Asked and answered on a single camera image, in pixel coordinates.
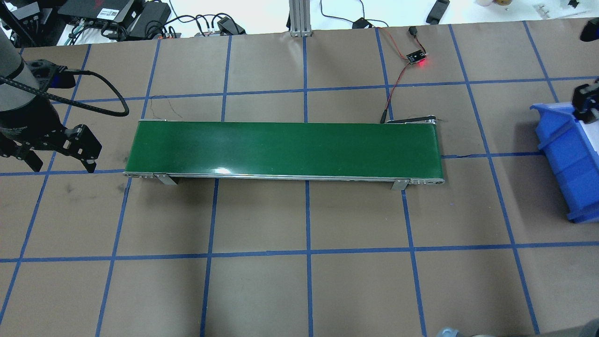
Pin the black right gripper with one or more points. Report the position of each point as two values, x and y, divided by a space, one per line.
586 99

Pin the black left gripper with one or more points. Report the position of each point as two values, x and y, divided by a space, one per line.
24 125

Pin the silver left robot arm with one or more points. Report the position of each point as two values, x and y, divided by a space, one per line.
29 122

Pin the blue plastic bin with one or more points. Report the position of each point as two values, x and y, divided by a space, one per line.
573 159

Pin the black laptop power brick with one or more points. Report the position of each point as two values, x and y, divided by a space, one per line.
153 15

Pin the green conveyor belt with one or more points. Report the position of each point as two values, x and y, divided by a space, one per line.
403 153

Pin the aluminium frame post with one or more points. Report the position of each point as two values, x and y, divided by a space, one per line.
299 18

